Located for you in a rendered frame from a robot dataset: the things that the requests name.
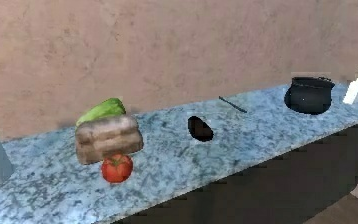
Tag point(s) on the red tomato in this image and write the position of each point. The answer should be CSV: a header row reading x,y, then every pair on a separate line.
x,y
117,169

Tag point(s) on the black oval object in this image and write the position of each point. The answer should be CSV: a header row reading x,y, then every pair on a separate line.
x,y
199,129

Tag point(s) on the blue marble kitchen counter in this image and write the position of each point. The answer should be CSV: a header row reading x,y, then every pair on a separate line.
x,y
193,156

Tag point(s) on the thin black utensil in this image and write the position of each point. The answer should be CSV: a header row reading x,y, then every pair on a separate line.
x,y
233,105

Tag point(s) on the green lettuce head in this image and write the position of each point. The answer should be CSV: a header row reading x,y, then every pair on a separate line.
x,y
103,109

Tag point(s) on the brown bread loaf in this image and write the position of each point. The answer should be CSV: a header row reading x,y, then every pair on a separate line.
x,y
107,137

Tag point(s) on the black cooking pot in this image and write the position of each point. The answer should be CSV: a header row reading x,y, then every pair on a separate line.
x,y
309,96

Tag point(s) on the white soap bottle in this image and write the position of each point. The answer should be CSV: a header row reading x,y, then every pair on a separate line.
x,y
356,89

